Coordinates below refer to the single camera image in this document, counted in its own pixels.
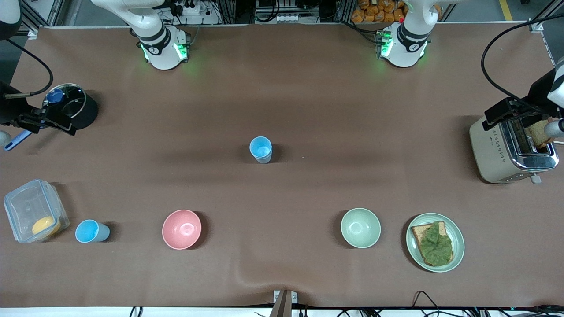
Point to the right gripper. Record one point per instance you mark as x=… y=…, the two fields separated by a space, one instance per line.
x=9 y=111

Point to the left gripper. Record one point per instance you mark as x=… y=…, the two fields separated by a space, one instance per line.
x=538 y=93

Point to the pale blue plastic cup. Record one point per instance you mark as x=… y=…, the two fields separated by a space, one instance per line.
x=264 y=160

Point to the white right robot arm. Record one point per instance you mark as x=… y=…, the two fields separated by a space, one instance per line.
x=161 y=48

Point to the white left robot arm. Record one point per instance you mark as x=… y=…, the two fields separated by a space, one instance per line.
x=405 y=48

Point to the glass lid blue knob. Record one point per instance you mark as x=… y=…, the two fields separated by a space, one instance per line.
x=72 y=97

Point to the beige chrome toaster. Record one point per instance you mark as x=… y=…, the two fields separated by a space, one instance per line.
x=489 y=149

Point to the brown bread slice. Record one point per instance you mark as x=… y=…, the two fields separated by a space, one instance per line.
x=539 y=139

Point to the clear plastic food container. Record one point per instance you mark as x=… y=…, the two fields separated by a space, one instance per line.
x=26 y=207

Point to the orange round food piece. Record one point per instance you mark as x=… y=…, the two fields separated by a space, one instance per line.
x=46 y=226

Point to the green plate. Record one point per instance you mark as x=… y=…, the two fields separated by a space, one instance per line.
x=458 y=242

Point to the toast slice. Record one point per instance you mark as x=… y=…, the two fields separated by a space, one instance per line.
x=417 y=233

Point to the green lettuce leaf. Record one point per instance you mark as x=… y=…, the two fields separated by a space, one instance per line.
x=437 y=246

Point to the orange snack bag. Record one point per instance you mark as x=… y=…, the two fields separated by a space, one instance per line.
x=379 y=11

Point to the pink bowl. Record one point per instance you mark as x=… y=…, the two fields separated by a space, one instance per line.
x=181 y=229

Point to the power strip with plugs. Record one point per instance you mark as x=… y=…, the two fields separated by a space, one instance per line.
x=187 y=8

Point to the green bowl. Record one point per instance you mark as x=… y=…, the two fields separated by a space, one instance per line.
x=360 y=228

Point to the brown table cloth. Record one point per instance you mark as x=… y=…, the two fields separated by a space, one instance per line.
x=282 y=198

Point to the white power strip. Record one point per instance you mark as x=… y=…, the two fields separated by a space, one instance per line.
x=287 y=17

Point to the white table corner bracket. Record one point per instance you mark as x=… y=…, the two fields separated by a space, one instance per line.
x=536 y=26
x=33 y=31

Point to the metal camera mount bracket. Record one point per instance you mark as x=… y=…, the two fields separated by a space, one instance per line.
x=283 y=303

